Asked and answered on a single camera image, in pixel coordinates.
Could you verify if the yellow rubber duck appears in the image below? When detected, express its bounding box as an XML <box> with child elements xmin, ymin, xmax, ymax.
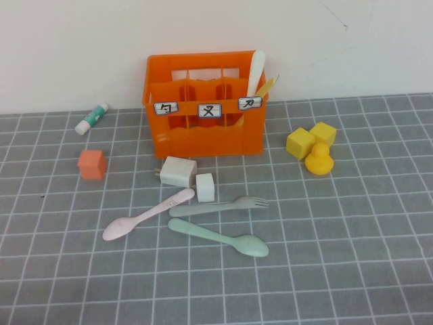
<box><xmin>304</xmin><ymin>142</ymin><xmax>335</xmax><ymax>176</ymax></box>

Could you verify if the paper label marked spoon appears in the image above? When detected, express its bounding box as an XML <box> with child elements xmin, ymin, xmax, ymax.
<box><xmin>154</xmin><ymin>102</ymin><xmax>179</xmax><ymax>116</ymax></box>

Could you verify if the white charger plug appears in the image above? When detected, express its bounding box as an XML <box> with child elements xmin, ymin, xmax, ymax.
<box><xmin>154</xmin><ymin>155</ymin><xmax>198</xmax><ymax>189</ymax></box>

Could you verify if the green and white glue stick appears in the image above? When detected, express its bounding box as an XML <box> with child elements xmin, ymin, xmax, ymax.
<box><xmin>74</xmin><ymin>102</ymin><xmax>110</xmax><ymax>135</ymax></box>

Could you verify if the grey plastic fork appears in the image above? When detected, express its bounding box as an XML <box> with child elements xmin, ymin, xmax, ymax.
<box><xmin>168</xmin><ymin>196</ymin><xmax>269</xmax><ymax>218</ymax></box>

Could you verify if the orange plastic cutlery holder crate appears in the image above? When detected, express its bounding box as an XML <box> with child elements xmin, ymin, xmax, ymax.
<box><xmin>142</xmin><ymin>50</ymin><xmax>271</xmax><ymax>160</ymax></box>

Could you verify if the yellow cube block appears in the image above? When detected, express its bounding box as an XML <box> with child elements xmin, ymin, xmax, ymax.
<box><xmin>286</xmin><ymin>127</ymin><xmax>317</xmax><ymax>160</ymax></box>
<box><xmin>309</xmin><ymin>121</ymin><xmax>338</xmax><ymax>147</ymax></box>

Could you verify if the mint green plastic spoon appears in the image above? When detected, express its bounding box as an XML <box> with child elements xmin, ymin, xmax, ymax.
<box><xmin>168</xmin><ymin>217</ymin><xmax>270</xmax><ymax>259</ymax></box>

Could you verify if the salmon orange toy block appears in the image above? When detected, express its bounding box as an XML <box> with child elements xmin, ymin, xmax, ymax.
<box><xmin>76</xmin><ymin>150</ymin><xmax>108</xmax><ymax>181</ymax></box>

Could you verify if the yellow plastic knife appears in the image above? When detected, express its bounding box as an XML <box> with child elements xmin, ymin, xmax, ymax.
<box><xmin>255</xmin><ymin>74</ymin><xmax>281</xmax><ymax>98</ymax></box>

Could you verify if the grey grid tablecloth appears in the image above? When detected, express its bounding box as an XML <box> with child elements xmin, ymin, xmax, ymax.
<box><xmin>0</xmin><ymin>93</ymin><xmax>433</xmax><ymax>325</ymax></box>

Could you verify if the white cube block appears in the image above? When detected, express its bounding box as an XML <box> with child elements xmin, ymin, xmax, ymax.
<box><xmin>196</xmin><ymin>173</ymin><xmax>216</xmax><ymax>203</ymax></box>

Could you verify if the paper label marked knife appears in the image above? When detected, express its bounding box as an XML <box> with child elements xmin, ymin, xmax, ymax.
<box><xmin>237</xmin><ymin>96</ymin><xmax>264</xmax><ymax>111</ymax></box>

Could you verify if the white plastic knife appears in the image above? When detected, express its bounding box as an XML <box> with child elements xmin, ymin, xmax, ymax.
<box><xmin>246</xmin><ymin>49</ymin><xmax>267</xmax><ymax>99</ymax></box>

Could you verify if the pink plastic spoon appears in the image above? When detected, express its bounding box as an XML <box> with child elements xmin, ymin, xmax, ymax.
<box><xmin>102</xmin><ymin>188</ymin><xmax>196</xmax><ymax>242</ymax></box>

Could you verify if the paper label marked fork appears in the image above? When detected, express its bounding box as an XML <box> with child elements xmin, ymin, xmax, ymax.
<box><xmin>197</xmin><ymin>103</ymin><xmax>223</xmax><ymax>118</ymax></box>

